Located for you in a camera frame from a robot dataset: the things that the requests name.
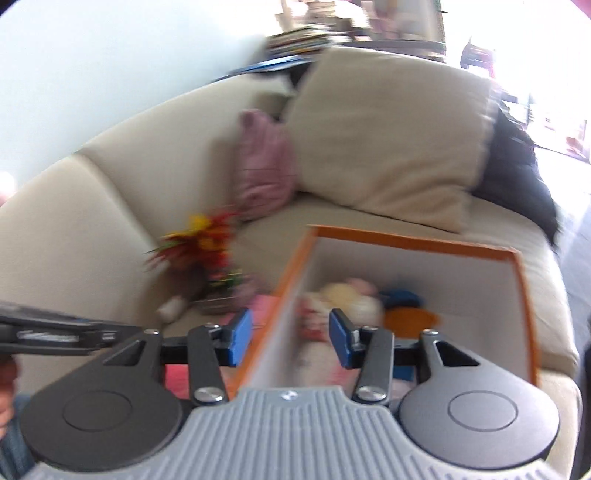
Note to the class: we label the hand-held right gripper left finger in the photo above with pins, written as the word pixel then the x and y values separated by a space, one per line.
pixel 242 337

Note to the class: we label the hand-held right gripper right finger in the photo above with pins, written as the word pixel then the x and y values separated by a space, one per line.
pixel 339 339

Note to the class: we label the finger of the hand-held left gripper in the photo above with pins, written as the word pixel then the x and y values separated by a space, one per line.
pixel 69 339
pixel 41 317

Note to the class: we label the white tube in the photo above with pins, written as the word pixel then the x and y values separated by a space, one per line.
pixel 170 308

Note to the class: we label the orange cardboard box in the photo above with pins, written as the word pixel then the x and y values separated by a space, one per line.
pixel 461 277

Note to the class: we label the person's left hand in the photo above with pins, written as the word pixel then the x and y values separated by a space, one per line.
pixel 6 376

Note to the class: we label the pink glitter box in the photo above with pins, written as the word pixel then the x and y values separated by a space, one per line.
pixel 264 308

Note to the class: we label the crocheted bunny doll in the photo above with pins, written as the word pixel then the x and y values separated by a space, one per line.
pixel 341 300

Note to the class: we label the clear plastic card pack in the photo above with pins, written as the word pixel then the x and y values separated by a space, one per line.
pixel 214 305

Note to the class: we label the orange plush doll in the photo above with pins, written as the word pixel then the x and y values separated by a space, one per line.
pixel 411 316

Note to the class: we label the beige sofa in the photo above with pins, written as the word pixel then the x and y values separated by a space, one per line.
pixel 92 221

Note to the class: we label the person's leg in jeans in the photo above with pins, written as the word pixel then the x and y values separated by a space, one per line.
pixel 16 443

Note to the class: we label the pink knit garment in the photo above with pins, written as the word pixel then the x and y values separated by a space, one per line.
pixel 265 166

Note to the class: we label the beige cushion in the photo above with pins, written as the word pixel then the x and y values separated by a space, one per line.
pixel 383 138

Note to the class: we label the black jacket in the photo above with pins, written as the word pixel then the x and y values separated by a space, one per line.
pixel 512 175

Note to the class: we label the blue book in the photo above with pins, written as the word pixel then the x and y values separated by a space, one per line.
pixel 272 64

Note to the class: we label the grey side table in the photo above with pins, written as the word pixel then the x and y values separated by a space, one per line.
pixel 392 46

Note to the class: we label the stack of books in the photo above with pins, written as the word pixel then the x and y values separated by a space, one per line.
pixel 298 39

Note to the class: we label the black chair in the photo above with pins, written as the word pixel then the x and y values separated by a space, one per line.
pixel 475 55

